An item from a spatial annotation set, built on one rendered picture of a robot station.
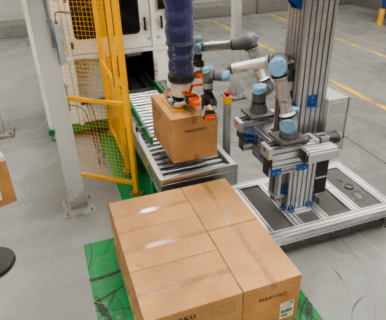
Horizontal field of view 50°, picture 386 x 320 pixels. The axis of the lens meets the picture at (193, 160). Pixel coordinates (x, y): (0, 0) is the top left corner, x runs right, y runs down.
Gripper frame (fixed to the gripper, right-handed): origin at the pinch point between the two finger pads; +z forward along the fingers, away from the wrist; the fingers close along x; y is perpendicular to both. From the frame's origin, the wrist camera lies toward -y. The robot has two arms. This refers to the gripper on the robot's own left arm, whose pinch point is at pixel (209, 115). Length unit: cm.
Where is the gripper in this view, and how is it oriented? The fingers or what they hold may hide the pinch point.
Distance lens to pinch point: 305.8
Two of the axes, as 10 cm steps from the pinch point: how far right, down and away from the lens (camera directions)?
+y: -3.5, -4.5, 8.2
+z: 0.3, 8.7, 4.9
